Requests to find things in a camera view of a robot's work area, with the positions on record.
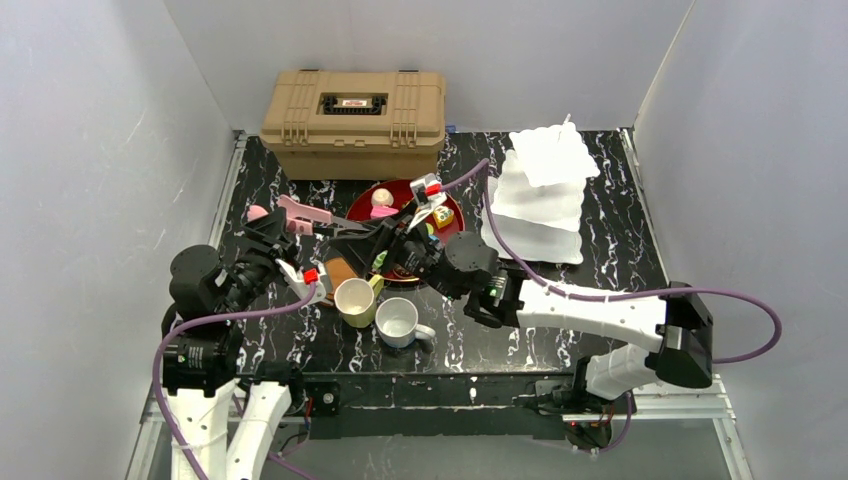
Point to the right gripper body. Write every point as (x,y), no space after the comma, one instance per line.
(386,244)

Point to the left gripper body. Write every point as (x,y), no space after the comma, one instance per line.
(273,234)

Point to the red round tray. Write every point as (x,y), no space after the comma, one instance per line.
(361,210)

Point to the tan plastic toolbox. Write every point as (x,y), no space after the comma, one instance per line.
(331,125)

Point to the pink handled metal tongs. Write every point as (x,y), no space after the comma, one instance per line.
(301,219)

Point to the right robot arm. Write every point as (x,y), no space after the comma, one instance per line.
(667,339)

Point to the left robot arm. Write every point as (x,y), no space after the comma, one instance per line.
(199,363)

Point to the wooden coaster stack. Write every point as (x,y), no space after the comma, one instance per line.
(339,271)

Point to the yellow green mug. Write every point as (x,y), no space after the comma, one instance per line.
(356,300)

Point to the yellow triangle cake slice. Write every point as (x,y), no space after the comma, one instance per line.
(443,216)

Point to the pink toy cake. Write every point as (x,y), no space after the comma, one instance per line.
(382,211)

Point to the white round toy mochi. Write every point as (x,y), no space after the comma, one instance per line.
(382,197)

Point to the white grey mug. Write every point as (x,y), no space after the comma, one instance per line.
(397,322)

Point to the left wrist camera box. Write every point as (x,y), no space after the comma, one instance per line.
(309,285)

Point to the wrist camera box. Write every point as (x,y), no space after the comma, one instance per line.
(309,285)
(428,196)

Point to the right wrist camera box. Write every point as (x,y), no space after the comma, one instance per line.
(428,196)

